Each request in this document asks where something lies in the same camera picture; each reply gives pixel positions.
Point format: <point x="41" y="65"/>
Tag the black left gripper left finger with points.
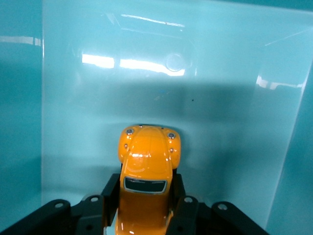
<point x="90" y="215"/>

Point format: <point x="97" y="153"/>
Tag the yellow beetle toy car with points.
<point x="146" y="166"/>

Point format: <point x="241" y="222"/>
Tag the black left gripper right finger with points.
<point x="195" y="218"/>

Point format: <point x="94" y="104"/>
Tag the turquoise plastic bin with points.
<point x="171" y="85"/>

